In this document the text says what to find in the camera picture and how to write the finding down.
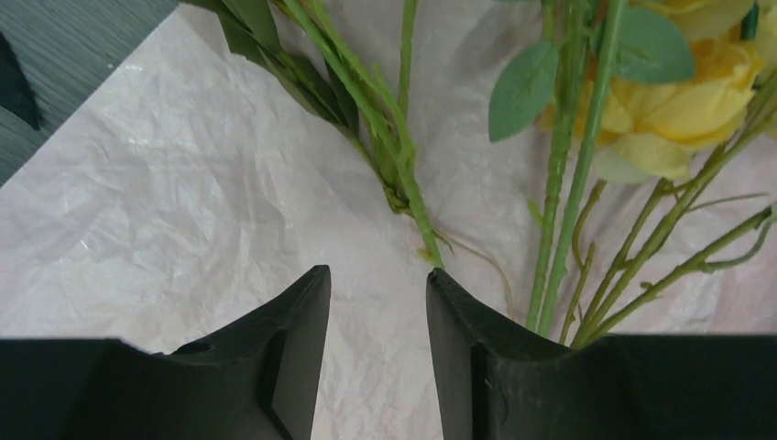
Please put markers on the yellow flower stem bunch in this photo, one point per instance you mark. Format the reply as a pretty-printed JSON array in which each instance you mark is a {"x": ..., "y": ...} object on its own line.
[{"x": 632, "y": 91}]

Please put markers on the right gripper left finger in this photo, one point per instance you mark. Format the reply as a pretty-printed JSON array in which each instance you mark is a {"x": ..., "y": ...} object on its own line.
[{"x": 256, "y": 378}]

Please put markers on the pink and white flower bunch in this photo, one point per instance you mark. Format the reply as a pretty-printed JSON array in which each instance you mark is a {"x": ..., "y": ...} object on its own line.
[{"x": 354, "y": 99}]

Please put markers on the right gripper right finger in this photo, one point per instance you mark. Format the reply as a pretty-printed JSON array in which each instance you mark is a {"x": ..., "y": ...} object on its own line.
[{"x": 498, "y": 380}]

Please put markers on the pink wrapping paper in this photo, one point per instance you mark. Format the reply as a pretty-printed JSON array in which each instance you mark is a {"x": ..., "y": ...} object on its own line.
[{"x": 190, "y": 188}]

